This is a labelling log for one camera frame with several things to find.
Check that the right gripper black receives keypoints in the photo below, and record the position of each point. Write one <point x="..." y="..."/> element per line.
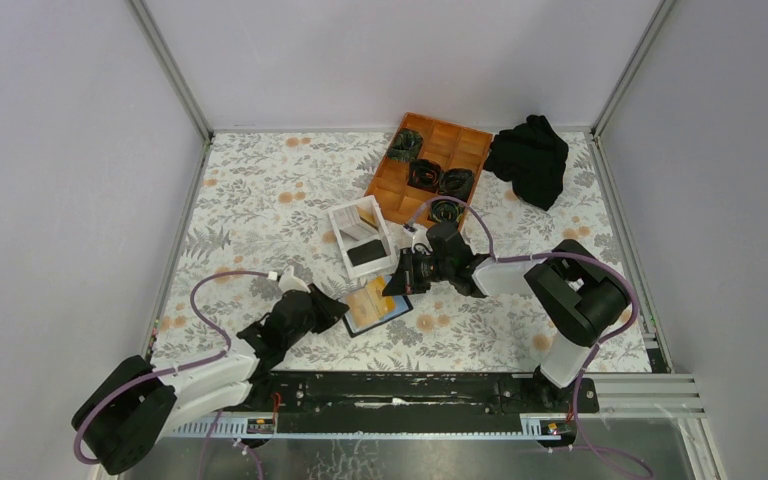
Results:
<point x="405" y="280"/>

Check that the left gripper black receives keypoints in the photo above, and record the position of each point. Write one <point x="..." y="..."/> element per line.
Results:
<point x="328" y="309"/>

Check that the black leather card holder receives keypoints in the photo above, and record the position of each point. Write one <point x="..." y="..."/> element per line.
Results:
<point x="402" y="307"/>

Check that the white plastic card box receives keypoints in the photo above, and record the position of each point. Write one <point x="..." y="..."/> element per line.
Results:
<point x="364" y="240"/>

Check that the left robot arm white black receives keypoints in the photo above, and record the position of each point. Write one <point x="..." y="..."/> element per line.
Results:
<point x="139" y="403"/>

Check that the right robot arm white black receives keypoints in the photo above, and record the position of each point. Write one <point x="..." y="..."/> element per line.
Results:
<point x="581" y="295"/>

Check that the black card in box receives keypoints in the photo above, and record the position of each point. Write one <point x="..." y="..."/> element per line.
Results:
<point x="368" y="252"/>

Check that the dark rolled item bottom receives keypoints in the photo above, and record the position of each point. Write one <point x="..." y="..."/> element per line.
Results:
<point x="446" y="211"/>

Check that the dark rolled item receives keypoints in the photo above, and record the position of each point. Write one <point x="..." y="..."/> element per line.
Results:
<point x="457" y="182"/>
<point x="446" y="211"/>
<point x="425" y="175"/>
<point x="405" y="146"/>

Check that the dark rolled item right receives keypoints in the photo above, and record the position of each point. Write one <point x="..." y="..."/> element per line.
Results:
<point x="457" y="182"/>

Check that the dark rolled item middle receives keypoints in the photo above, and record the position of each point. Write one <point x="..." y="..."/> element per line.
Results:
<point x="425" y="175"/>

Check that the orange compartment tray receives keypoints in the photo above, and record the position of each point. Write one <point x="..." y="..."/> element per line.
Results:
<point x="428" y="157"/>

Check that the dark rolled item top left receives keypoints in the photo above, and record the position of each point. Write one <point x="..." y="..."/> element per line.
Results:
<point x="405" y="146"/>

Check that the black crumpled cloth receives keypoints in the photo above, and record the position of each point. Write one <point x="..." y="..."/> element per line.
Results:
<point x="532" y="158"/>

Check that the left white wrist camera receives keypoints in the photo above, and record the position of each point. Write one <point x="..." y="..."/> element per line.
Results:
<point x="289" y="281"/>

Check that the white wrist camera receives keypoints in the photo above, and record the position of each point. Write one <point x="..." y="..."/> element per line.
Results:
<point x="289" y="281"/>
<point x="419" y="241"/>

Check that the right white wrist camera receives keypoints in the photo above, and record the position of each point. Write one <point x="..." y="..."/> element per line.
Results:
<point x="419" y="241"/>

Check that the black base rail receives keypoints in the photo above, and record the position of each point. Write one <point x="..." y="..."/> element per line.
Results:
<point x="403" y="397"/>

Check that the slotted cable duct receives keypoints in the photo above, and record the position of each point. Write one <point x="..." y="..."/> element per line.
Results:
<point x="256" y="427"/>

